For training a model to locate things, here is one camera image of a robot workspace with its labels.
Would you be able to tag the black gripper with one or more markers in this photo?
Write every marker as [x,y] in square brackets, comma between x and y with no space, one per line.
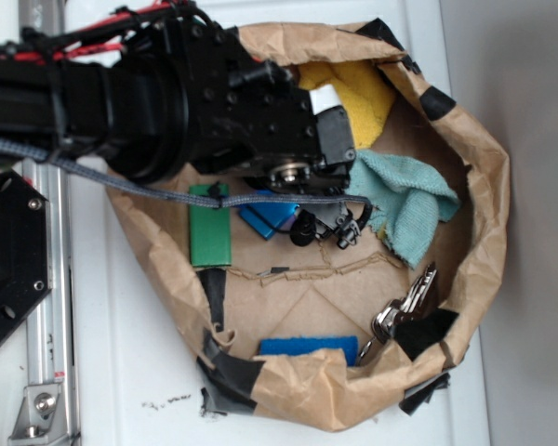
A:
[248,118]

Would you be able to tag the light blue rectangular block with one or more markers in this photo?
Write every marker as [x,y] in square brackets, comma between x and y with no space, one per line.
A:
[268,219]

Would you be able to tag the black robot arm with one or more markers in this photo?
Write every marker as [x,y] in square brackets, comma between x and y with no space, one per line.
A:
[126,114]

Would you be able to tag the green rectangular block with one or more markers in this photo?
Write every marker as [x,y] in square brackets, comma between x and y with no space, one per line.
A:
[210,237]

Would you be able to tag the yellow cloth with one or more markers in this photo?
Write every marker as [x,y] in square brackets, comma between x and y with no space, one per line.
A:
[353,100]

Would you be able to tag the teal cloth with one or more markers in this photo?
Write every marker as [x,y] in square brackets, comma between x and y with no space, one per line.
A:
[410,199]

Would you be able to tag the bunch of silver keys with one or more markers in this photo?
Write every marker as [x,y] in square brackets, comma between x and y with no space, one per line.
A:
[421,298]

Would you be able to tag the brown paper bag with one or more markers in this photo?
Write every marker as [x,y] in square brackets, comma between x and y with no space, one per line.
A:
[276,289]

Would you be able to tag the dark blue sponge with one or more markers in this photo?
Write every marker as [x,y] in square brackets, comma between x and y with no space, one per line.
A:
[295,346]

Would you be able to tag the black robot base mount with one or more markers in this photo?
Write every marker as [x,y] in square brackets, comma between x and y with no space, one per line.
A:
[23,251]

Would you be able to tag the aluminium frame rail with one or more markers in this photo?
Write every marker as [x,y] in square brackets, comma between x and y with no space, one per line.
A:
[49,413]

